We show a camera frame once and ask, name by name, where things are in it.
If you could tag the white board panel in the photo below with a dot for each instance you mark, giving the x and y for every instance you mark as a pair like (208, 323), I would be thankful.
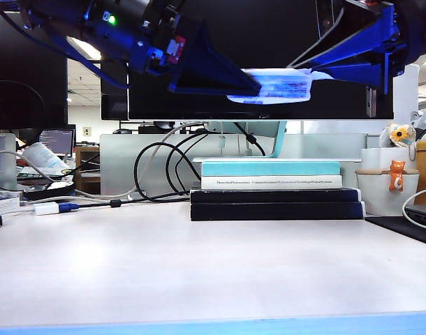
(406, 101)

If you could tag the black monitor with white sticker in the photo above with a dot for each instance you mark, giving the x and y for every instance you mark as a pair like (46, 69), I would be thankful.
(113, 104)

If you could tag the grey laptop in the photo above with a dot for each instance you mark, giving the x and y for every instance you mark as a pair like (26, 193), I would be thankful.
(424, 213)

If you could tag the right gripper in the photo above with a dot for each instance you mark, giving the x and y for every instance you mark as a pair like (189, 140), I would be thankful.
(396, 35)

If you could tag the white cup wooden lid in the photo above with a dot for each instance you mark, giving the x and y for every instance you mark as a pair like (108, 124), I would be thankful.
(373, 195)

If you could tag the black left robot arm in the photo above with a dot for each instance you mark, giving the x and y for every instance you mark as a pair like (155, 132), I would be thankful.
(94, 21)

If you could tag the black flat device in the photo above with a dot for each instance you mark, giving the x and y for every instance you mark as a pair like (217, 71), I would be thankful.
(49, 191)

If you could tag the black flat box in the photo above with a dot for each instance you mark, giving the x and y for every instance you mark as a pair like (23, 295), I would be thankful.
(269, 211)
(269, 196)

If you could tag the white square holder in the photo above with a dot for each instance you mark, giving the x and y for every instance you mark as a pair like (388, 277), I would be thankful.
(377, 158)

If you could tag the white printed bottle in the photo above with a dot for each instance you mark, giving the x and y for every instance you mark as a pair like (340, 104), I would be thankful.
(43, 155)

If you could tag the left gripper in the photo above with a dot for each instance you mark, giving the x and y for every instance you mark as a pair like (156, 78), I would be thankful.
(160, 45)

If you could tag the black mouse pad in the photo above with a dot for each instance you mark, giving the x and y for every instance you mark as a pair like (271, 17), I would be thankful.
(401, 228)

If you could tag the orange cat figurine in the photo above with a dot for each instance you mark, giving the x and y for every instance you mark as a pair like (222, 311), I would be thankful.
(396, 178)

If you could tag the small purple-screen monitor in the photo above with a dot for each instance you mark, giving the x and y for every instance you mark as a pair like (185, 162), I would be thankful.
(59, 141)

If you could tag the white adapter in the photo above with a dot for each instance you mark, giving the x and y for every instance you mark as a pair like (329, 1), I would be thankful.
(45, 209)

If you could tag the wooden cabinet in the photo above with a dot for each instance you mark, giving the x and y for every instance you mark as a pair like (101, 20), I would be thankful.
(89, 174)

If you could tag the teal silver monitor stand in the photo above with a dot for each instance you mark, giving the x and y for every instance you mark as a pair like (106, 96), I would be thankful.
(277, 139)

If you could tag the wall socket plate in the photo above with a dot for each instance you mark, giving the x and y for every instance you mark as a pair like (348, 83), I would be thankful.
(86, 132)

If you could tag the small white box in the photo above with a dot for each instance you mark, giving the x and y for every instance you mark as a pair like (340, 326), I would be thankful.
(3, 206)

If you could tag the grey partition panel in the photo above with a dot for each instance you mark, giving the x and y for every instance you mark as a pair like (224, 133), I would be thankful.
(118, 164)

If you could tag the blue VGA connector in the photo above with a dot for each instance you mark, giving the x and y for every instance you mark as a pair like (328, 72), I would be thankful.
(68, 207)

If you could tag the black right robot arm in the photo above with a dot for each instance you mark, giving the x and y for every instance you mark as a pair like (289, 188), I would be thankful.
(420, 28)

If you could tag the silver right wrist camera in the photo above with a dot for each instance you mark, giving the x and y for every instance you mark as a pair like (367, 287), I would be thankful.
(328, 17)

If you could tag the black computer monitor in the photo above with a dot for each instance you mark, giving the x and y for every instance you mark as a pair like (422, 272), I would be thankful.
(24, 90)

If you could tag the sunflower plush charm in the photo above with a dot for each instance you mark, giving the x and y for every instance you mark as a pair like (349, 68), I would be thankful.
(398, 135)

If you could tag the black AOC monitor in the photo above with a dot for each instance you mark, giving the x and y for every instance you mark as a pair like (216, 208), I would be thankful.
(199, 108)

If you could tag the white purple tissue packet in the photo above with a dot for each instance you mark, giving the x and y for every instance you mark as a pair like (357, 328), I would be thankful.
(286, 87)

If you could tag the magazine stack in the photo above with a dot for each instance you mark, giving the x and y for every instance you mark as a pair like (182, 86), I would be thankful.
(35, 173)

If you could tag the teal book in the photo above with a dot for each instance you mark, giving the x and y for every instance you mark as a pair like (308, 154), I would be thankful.
(269, 169)

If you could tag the white book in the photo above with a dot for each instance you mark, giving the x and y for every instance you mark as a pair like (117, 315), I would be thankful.
(269, 183)

